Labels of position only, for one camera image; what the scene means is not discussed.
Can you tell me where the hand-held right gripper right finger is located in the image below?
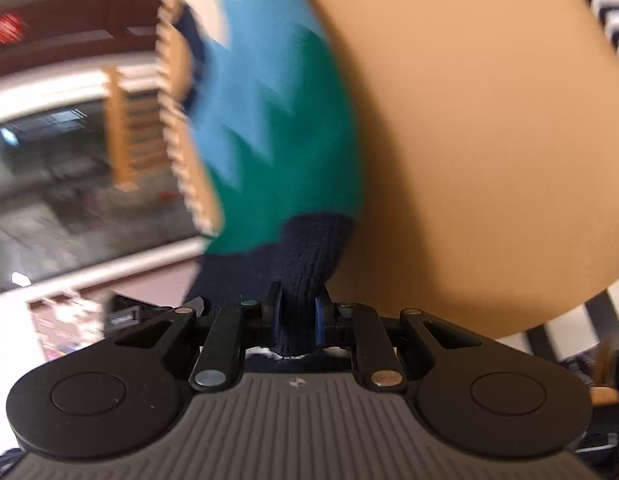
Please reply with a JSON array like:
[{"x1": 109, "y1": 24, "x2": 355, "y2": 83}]
[{"x1": 314, "y1": 295, "x2": 496, "y2": 394}]

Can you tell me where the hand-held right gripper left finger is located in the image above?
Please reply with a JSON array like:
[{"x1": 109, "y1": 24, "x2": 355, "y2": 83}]
[{"x1": 114, "y1": 282, "x2": 285, "y2": 394}]

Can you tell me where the navy green blue knit cardigan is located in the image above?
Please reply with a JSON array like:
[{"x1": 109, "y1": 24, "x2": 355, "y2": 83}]
[{"x1": 159, "y1": 0, "x2": 363, "y2": 361}]

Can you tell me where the glass sliding door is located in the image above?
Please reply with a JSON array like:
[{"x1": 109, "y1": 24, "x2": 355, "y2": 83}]
[{"x1": 0, "y1": 99, "x2": 206, "y2": 293}]

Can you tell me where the wooden spindle chair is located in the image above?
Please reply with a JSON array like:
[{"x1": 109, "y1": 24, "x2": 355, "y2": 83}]
[
  {"x1": 101, "y1": 62, "x2": 176, "y2": 194},
  {"x1": 588, "y1": 339, "x2": 619, "y2": 407}
]

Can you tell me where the round table with striped rim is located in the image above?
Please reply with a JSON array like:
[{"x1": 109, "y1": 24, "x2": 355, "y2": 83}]
[{"x1": 158, "y1": 0, "x2": 619, "y2": 362}]

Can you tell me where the dark brown door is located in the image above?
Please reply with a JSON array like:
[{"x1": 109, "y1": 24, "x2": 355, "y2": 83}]
[{"x1": 0, "y1": 0, "x2": 166, "y2": 77}]

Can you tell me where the red door ornament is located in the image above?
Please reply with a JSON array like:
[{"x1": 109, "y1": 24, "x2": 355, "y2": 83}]
[{"x1": 0, "y1": 12, "x2": 28, "y2": 44}]

